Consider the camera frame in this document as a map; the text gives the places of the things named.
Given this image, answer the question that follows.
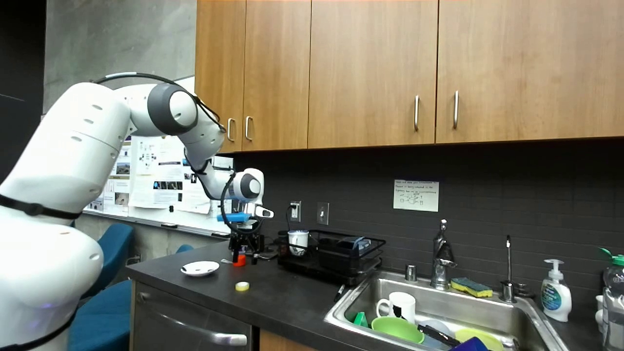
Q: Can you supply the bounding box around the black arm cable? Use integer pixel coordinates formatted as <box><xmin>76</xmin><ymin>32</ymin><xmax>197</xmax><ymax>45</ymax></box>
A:
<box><xmin>90</xmin><ymin>69</ymin><xmax>240</xmax><ymax>229</ymax></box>

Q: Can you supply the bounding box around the wooden wall cabinet door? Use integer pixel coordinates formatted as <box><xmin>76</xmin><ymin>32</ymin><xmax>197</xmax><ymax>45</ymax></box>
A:
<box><xmin>240</xmin><ymin>0</ymin><xmax>314</xmax><ymax>155</ymax></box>
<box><xmin>193</xmin><ymin>0</ymin><xmax>250</xmax><ymax>157</ymax></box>
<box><xmin>306</xmin><ymin>0</ymin><xmax>441</xmax><ymax>151</ymax></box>
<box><xmin>435</xmin><ymin>0</ymin><xmax>624</xmax><ymax>147</ymax></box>

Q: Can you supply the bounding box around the clear drinking glass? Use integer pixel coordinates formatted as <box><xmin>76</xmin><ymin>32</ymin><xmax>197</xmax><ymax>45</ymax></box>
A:
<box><xmin>349</xmin><ymin>235</ymin><xmax>377</xmax><ymax>258</ymax></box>

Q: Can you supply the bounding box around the black flat scale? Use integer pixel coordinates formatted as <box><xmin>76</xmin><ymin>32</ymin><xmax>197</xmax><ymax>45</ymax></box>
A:
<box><xmin>250</xmin><ymin>246</ymin><xmax>283</xmax><ymax>264</ymax></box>

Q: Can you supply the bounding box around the white paper note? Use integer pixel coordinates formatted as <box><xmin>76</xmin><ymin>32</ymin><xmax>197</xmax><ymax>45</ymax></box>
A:
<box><xmin>392</xmin><ymin>178</ymin><xmax>443</xmax><ymax>215</ymax></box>

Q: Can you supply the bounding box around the yellow green sponge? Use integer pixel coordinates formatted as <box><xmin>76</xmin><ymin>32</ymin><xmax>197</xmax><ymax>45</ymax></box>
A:
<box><xmin>449</xmin><ymin>277</ymin><xmax>497</xmax><ymax>301</ymax></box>

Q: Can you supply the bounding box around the thin chrome faucet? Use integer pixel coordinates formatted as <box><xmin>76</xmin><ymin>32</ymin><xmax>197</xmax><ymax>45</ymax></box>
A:
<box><xmin>499</xmin><ymin>235</ymin><xmax>517</xmax><ymax>305</ymax></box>

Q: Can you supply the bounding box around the white plate blue pattern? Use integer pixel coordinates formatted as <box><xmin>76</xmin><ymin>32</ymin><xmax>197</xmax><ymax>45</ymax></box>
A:
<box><xmin>180</xmin><ymin>260</ymin><xmax>222</xmax><ymax>279</ymax></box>

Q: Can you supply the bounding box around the green bowl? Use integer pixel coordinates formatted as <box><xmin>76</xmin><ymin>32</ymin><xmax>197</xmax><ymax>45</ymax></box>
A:
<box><xmin>371</xmin><ymin>314</ymin><xmax>427</xmax><ymax>348</ymax></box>

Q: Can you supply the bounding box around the whiteboard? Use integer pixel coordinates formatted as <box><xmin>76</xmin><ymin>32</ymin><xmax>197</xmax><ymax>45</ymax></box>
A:
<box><xmin>82</xmin><ymin>75</ymin><xmax>238</xmax><ymax>240</ymax></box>

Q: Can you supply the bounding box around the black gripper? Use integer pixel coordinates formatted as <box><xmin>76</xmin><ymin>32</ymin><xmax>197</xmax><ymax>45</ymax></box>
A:
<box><xmin>226</xmin><ymin>223</ymin><xmax>267</xmax><ymax>266</ymax></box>

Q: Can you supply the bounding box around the stainless steel sink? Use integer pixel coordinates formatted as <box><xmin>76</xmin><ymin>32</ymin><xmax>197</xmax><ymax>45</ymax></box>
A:
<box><xmin>322</xmin><ymin>272</ymin><xmax>572</xmax><ymax>351</ymax></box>

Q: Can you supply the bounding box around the clear bottle green cap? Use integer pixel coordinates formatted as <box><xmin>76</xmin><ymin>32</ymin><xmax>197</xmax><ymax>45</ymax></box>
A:
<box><xmin>593</xmin><ymin>246</ymin><xmax>624</xmax><ymax>351</ymax></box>

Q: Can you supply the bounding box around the black utensil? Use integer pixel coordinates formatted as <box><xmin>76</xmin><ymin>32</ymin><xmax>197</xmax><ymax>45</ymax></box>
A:
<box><xmin>417</xmin><ymin>322</ymin><xmax>460</xmax><ymax>350</ymax></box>

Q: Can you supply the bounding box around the tall chrome faucet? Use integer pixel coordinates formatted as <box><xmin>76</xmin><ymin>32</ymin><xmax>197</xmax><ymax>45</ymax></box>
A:
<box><xmin>431</xmin><ymin>219</ymin><xmax>458</xmax><ymax>293</ymax></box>

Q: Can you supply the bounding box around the research poster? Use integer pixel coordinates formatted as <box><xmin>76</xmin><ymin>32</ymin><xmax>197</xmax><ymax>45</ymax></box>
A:
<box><xmin>86</xmin><ymin>133</ymin><xmax>219</xmax><ymax>217</ymax></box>

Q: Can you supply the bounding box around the stainless steel dishwasher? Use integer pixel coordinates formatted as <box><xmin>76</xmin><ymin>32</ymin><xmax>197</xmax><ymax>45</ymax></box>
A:
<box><xmin>131</xmin><ymin>283</ymin><xmax>258</xmax><ymax>351</ymax></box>

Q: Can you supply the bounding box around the white soap dispenser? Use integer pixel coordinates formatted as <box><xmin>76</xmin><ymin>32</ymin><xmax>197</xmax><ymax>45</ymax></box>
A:
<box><xmin>538</xmin><ymin>258</ymin><xmax>575</xmax><ymax>326</ymax></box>

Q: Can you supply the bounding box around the yellow-green bowl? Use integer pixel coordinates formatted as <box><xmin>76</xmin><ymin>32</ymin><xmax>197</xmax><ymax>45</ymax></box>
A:
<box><xmin>455</xmin><ymin>326</ymin><xmax>507</xmax><ymax>351</ymax></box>

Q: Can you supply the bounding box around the white mug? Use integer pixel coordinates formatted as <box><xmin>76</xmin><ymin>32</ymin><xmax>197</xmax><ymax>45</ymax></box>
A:
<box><xmin>375</xmin><ymin>291</ymin><xmax>419</xmax><ymax>326</ymax></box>
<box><xmin>287</xmin><ymin>229</ymin><xmax>312</xmax><ymax>258</ymax></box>

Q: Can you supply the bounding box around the curved steel dishwasher handle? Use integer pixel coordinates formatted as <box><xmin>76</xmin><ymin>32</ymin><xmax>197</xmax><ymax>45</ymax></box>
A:
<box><xmin>139</xmin><ymin>303</ymin><xmax>252</xmax><ymax>350</ymax></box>

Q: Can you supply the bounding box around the black dish rack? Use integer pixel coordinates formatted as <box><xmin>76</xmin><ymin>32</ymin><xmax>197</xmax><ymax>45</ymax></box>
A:
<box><xmin>277</xmin><ymin>229</ymin><xmax>388</xmax><ymax>289</ymax></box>

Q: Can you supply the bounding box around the blue plastic dish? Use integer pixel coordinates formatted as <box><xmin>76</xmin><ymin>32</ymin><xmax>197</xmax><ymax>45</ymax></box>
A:
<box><xmin>451</xmin><ymin>336</ymin><xmax>490</xmax><ymax>351</ymax></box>

